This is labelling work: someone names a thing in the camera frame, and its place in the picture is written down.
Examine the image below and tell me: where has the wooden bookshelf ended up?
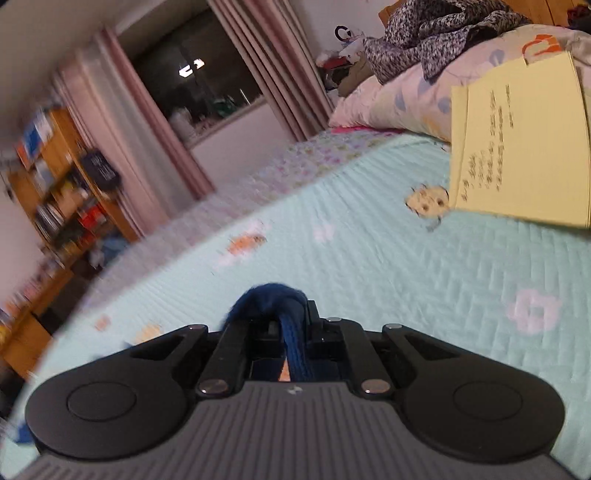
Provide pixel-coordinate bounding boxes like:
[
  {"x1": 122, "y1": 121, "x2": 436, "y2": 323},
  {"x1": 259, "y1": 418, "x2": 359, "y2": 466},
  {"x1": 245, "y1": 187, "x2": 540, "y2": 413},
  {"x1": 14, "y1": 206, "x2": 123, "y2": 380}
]
[{"x1": 8, "y1": 108, "x2": 138, "y2": 263}]

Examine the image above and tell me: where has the yellow paper sheet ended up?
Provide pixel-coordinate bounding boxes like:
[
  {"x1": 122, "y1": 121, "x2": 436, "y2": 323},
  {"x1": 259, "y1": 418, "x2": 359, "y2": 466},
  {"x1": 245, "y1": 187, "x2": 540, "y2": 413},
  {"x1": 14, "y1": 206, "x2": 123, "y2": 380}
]
[{"x1": 449, "y1": 52, "x2": 590, "y2": 228}]

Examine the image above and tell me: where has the blue knit sweater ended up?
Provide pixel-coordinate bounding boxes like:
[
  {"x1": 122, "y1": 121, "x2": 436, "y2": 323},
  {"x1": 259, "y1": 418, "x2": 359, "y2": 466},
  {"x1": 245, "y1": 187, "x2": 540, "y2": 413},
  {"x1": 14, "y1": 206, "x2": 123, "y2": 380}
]
[{"x1": 222, "y1": 283, "x2": 321, "y2": 382}]

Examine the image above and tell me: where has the olive brown pillow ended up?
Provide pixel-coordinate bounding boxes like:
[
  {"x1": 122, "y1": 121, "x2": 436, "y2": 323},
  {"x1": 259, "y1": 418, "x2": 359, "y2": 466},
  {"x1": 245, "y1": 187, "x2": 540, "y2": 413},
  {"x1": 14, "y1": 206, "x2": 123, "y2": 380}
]
[{"x1": 338, "y1": 54, "x2": 374, "y2": 98}]

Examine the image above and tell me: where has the dark patterned garment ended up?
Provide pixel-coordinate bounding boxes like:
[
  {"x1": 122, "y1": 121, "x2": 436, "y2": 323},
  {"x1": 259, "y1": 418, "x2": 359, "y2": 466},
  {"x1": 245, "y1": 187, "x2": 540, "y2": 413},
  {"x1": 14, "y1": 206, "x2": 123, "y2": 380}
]
[{"x1": 363, "y1": 0, "x2": 531, "y2": 85}]

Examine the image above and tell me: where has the pink curtain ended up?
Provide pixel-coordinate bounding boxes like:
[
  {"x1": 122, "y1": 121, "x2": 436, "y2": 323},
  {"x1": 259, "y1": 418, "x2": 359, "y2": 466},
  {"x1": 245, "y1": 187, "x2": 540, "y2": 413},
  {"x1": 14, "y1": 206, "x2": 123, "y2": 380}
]
[{"x1": 53, "y1": 28, "x2": 214, "y2": 235}]

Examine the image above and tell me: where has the wooden desk with drawers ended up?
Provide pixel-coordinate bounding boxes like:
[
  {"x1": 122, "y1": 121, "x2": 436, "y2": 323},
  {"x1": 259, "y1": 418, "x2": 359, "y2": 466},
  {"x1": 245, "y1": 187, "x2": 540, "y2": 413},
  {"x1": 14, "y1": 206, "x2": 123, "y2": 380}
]
[{"x1": 1, "y1": 269, "x2": 74, "y2": 380}]

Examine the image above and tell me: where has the bee pattern quilted bedspread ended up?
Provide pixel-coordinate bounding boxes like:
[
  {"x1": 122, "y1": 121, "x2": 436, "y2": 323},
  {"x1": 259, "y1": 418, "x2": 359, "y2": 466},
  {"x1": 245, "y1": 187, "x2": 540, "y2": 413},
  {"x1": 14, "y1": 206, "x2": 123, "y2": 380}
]
[{"x1": 25, "y1": 131, "x2": 590, "y2": 479}]

